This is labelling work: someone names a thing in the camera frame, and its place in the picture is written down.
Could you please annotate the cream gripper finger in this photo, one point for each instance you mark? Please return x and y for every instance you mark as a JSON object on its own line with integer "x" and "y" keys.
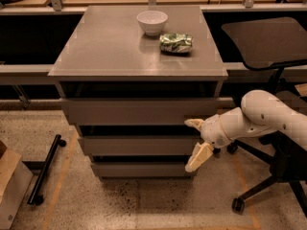
{"x": 195, "y": 123}
{"x": 201, "y": 153}

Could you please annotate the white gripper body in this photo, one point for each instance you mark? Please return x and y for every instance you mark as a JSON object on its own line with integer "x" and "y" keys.
{"x": 213, "y": 131}

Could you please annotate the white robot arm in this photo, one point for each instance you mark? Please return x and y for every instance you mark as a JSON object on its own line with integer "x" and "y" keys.
{"x": 260, "y": 113}

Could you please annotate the grey drawer cabinet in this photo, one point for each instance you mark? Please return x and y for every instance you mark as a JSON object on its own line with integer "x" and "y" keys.
{"x": 109, "y": 57}

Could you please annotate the grey top drawer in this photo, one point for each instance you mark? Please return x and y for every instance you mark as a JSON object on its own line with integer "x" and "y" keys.
{"x": 136, "y": 112}

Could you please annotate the green crumpled chip bag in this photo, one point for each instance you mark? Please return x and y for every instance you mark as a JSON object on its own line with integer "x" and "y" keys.
{"x": 176, "y": 43}

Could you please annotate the black office chair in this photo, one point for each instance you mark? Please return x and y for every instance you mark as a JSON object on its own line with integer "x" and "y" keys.
{"x": 273, "y": 44}

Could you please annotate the white bowl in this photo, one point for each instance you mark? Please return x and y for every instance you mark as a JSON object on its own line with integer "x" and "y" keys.
{"x": 152, "y": 22}

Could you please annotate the cardboard box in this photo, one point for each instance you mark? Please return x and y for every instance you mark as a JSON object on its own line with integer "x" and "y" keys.
{"x": 15, "y": 178}

